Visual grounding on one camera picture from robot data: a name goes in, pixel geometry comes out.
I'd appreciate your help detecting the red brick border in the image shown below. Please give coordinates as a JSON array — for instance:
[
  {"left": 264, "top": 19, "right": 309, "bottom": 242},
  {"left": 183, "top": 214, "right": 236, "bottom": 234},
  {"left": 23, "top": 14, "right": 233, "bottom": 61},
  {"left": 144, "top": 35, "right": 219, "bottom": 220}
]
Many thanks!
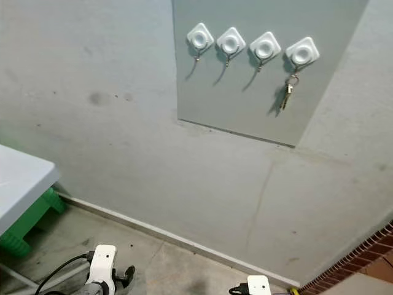
[{"left": 298, "top": 222, "right": 393, "bottom": 295}]

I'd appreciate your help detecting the white square wall hook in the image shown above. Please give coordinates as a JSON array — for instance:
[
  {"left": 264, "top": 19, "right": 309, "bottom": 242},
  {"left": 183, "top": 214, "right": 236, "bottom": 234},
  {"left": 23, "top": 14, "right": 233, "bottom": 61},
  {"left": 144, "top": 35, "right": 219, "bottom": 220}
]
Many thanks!
[
  {"left": 216, "top": 27, "right": 246, "bottom": 67},
  {"left": 187, "top": 23, "right": 215, "bottom": 61},
  {"left": 285, "top": 37, "right": 321, "bottom": 77},
  {"left": 249, "top": 31, "right": 282, "bottom": 73}
]

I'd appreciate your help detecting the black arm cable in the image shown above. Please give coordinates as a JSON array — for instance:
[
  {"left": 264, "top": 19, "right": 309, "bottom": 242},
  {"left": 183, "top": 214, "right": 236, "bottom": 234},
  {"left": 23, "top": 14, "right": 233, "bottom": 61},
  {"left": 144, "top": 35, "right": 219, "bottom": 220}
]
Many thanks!
[{"left": 34, "top": 253, "right": 93, "bottom": 295}]

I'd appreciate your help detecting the grey wall panel board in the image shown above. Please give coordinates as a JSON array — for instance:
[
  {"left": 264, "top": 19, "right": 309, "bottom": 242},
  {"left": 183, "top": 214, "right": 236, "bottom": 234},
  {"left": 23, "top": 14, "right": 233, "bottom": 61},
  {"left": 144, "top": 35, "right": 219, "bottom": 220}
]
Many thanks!
[{"left": 172, "top": 0, "right": 371, "bottom": 148}]

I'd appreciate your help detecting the white baseboard strip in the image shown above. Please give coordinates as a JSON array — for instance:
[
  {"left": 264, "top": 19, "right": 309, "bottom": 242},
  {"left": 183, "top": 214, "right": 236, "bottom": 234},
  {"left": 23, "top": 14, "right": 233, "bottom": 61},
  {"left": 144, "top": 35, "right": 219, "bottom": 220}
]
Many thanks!
[{"left": 57, "top": 192, "right": 303, "bottom": 289}]

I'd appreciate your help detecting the green plastic stool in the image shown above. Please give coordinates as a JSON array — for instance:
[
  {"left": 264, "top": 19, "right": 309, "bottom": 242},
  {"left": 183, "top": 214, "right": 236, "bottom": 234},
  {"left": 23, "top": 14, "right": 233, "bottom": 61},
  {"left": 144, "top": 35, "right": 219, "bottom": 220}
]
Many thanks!
[{"left": 0, "top": 187, "right": 67, "bottom": 258}]

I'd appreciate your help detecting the white table leg bar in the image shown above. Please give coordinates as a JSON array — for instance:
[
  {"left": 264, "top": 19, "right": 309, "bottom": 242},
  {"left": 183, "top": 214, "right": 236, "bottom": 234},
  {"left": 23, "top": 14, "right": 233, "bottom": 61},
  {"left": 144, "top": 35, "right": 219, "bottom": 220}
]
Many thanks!
[{"left": 0, "top": 264, "right": 38, "bottom": 289}]

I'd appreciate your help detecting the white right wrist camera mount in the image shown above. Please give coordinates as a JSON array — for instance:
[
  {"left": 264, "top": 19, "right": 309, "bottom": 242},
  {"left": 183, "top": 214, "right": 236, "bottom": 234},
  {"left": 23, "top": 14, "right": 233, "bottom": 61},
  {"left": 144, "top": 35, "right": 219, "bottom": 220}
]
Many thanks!
[{"left": 247, "top": 275, "right": 273, "bottom": 295}]

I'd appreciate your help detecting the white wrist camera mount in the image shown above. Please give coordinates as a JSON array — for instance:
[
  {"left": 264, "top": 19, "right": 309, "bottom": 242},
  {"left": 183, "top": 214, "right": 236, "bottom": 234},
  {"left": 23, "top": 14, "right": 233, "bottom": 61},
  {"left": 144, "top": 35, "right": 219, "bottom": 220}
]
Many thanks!
[
  {"left": 88, "top": 245, "right": 118, "bottom": 295},
  {"left": 247, "top": 275, "right": 273, "bottom": 295}
]

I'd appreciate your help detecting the brass key bunch with ring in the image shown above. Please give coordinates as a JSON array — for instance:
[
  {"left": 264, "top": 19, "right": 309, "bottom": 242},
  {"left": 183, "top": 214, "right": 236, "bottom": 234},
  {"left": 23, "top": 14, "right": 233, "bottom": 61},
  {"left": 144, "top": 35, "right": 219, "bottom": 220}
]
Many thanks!
[{"left": 280, "top": 74, "right": 300, "bottom": 112}]

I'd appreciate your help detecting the white table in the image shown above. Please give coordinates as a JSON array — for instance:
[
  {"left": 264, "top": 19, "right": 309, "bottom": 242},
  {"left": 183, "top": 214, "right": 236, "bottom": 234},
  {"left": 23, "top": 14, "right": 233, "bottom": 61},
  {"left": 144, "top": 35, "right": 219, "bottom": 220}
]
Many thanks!
[{"left": 0, "top": 144, "right": 61, "bottom": 235}]

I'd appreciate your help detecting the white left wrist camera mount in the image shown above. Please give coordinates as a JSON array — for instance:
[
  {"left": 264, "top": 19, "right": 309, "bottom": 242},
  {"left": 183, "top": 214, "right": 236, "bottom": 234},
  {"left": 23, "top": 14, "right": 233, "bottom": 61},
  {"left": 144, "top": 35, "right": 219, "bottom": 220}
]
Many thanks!
[{"left": 88, "top": 245, "right": 118, "bottom": 295}]

